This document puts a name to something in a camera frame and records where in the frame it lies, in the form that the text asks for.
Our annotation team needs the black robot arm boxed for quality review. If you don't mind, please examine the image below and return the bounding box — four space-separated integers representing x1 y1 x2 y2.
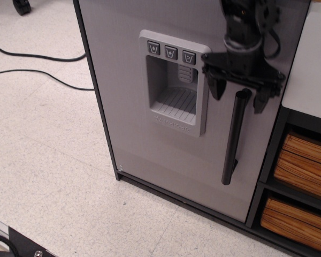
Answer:
201 1 285 114

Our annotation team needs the black toy kitchen cabinet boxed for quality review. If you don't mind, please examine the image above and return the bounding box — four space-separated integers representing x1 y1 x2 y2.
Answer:
72 0 321 257

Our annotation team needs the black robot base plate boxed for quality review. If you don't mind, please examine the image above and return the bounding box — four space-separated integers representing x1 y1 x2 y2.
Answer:
8 227 55 257

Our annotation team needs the white countertop panel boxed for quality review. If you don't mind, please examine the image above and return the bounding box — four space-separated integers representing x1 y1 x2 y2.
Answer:
281 1 321 118

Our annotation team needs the upper black floor cable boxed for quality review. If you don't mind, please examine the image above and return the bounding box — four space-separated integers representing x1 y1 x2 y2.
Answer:
0 42 87 62

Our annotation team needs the grey toy fridge door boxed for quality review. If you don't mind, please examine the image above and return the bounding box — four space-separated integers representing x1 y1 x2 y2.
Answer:
74 1 310 223

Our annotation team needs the lower black floor cable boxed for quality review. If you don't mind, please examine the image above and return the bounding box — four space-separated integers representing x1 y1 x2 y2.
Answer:
0 69 95 91

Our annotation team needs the black door handle bar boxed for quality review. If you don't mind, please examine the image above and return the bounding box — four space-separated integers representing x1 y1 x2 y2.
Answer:
221 88 252 185

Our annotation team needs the black braided cable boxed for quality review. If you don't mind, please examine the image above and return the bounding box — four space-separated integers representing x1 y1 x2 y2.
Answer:
0 232 19 257

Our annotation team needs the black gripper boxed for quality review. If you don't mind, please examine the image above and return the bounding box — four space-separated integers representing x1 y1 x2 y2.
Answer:
201 36 285 114

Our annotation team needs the black caster wheel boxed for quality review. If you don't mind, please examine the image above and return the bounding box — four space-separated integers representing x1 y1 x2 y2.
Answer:
12 0 32 16

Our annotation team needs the grey water dispenser panel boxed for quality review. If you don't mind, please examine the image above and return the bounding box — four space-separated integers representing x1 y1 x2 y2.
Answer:
139 29 211 137

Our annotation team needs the black floor cable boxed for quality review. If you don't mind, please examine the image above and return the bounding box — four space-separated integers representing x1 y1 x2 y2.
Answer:
0 69 95 91
0 42 87 62

